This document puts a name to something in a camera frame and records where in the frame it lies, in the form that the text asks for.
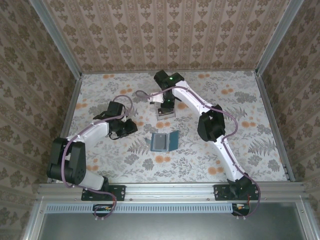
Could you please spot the grey metal sheet panel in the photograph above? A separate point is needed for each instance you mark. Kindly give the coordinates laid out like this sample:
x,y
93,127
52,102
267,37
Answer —
x,y
170,227

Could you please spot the aluminium table rail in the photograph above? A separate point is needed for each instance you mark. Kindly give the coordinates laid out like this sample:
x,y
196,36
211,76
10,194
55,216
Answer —
x,y
170,191

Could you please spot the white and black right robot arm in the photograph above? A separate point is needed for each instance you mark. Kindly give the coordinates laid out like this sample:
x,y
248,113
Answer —
x,y
197,100

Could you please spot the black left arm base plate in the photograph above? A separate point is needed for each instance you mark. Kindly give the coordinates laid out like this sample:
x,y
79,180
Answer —
x,y
120,192

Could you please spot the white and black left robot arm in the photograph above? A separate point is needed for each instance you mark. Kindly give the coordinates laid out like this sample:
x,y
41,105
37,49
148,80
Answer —
x,y
95,130

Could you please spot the aluminium frame post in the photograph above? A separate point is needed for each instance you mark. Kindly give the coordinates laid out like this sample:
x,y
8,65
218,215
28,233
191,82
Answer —
x,y
275,37
57,40

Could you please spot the grey credit card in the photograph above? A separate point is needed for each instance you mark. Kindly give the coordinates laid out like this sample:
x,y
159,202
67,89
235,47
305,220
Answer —
x,y
167,117
160,142

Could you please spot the teal card holder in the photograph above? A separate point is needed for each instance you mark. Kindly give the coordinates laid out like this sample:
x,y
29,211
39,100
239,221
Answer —
x,y
173,141

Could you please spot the aluminium side rail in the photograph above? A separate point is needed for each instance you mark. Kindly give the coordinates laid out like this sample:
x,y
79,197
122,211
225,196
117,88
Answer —
x,y
73,100
266,100

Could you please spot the aluminium lower frame bar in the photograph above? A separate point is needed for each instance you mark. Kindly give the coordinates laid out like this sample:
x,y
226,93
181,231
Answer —
x,y
306,220
33,220

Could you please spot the small black connector board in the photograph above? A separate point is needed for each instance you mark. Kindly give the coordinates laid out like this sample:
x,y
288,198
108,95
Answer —
x,y
102,208
241,208

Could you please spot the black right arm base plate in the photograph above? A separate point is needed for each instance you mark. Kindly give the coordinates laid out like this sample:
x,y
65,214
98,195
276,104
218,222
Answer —
x,y
220,192

